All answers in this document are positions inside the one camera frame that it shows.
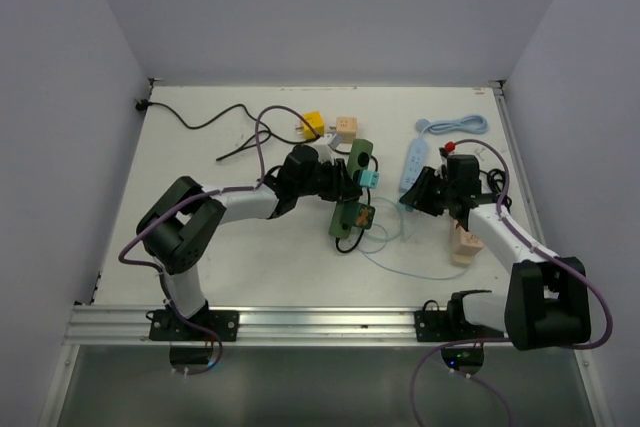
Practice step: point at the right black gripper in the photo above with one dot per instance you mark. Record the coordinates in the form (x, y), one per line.
(417, 197)

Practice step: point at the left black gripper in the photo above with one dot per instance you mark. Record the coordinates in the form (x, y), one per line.
(340, 185)

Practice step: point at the teal charger plug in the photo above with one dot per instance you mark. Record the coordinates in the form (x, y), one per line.
(367, 179)

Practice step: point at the green power strip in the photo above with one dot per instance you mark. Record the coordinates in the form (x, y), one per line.
(358, 158)

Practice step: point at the beige dragon cube adapter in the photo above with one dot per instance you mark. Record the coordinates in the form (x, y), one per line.
(346, 128)

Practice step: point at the yellow cube socket adapter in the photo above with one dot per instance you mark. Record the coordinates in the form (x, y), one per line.
(312, 126)

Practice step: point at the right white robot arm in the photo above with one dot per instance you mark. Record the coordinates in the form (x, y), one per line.
(546, 303)

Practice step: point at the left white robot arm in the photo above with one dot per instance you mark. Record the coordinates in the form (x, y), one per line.
(176, 231)

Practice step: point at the green dragon cube adapter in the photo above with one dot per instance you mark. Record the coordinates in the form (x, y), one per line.
(359, 215)

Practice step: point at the beige power strip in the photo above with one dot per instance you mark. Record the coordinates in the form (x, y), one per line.
(456, 258)

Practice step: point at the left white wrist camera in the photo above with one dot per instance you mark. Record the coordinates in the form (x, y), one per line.
(325, 147)

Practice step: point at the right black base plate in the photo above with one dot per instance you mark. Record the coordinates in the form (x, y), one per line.
(437, 326)

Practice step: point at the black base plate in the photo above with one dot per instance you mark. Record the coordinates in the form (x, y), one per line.
(165, 325)
(437, 326)

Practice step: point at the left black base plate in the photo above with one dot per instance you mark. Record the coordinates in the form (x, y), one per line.
(165, 325)

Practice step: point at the aluminium front rail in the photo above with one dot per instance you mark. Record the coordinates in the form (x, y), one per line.
(122, 325)

